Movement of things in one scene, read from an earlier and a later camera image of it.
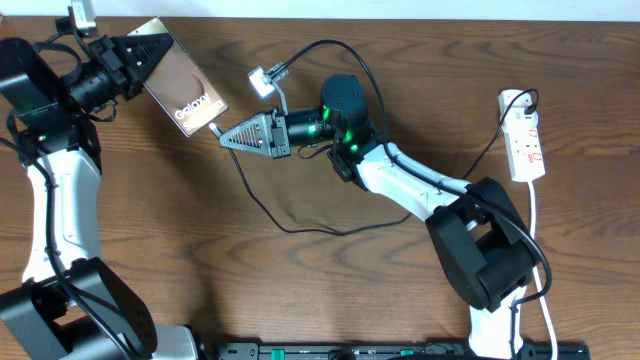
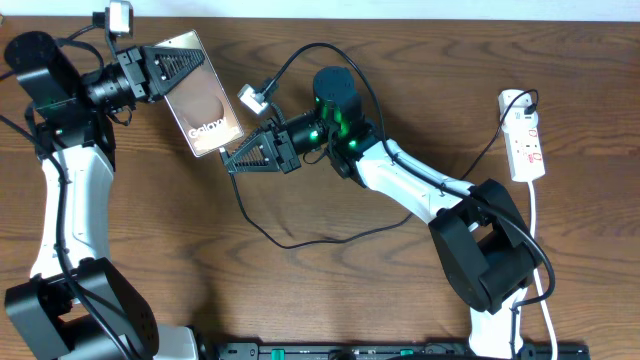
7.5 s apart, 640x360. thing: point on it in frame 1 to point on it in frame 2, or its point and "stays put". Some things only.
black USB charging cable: [531, 110] to [463, 176]
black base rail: [392, 350] stays put
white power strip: [522, 136] stays put
